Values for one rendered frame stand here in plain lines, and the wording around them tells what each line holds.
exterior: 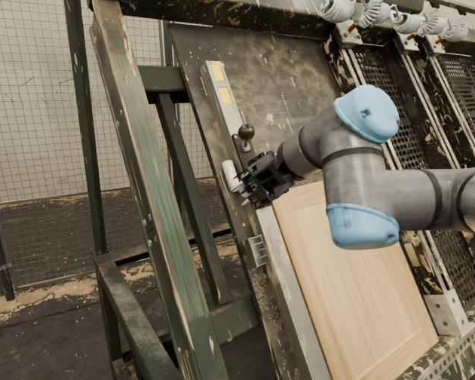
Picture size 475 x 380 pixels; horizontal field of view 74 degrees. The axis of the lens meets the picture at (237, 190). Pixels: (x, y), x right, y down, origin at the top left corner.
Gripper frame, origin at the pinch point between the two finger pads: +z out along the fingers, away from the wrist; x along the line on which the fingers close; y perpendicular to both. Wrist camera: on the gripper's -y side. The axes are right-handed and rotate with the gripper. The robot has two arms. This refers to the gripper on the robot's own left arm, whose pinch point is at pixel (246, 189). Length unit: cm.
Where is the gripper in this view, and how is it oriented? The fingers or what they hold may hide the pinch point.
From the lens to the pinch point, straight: 67.9
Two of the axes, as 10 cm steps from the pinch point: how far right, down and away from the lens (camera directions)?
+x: 5.7, 8.2, 0.2
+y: -6.7, 4.8, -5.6
